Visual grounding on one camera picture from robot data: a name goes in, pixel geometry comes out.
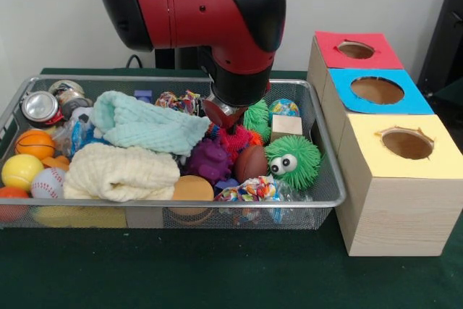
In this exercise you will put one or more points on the yellow seamed ball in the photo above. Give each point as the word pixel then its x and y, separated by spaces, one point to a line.
pixel 21 171

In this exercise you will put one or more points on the green fuzzy ball with eyes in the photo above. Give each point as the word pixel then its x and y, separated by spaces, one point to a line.
pixel 300 168

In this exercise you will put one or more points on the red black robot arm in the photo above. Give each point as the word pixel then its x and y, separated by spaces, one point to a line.
pixel 202 5

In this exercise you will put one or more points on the mint waffle cloth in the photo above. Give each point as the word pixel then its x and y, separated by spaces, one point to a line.
pixel 152 124

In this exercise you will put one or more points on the white baseball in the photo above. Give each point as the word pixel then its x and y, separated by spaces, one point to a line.
pixel 48 184

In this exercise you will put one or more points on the cream waffle cloth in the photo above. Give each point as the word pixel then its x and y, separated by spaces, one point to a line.
pixel 119 175

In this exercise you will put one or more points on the green spiky ball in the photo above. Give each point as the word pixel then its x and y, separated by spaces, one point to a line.
pixel 258 117

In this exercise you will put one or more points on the orange toy basketball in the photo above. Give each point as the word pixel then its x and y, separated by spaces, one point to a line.
pixel 34 144

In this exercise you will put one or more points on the shallow mesh bin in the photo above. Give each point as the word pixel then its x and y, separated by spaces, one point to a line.
pixel 181 203

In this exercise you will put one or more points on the black standing panel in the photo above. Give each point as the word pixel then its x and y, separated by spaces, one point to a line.
pixel 448 34

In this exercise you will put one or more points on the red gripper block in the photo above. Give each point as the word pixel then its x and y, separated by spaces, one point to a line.
pixel 215 115

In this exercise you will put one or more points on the purple spiky toy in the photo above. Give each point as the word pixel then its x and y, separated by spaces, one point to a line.
pixel 210 160

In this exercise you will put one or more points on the wooden box with three holes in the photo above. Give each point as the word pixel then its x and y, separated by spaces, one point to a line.
pixel 398 215

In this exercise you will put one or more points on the dark green side tablecloth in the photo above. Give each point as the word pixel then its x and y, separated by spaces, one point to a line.
pixel 452 97

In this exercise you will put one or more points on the pink spiky ball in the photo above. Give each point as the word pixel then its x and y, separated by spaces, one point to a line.
pixel 235 142

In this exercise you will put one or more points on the brown toy football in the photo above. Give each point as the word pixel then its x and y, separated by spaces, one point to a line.
pixel 253 164

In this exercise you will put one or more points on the crushed silver red can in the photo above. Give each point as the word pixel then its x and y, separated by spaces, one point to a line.
pixel 40 108

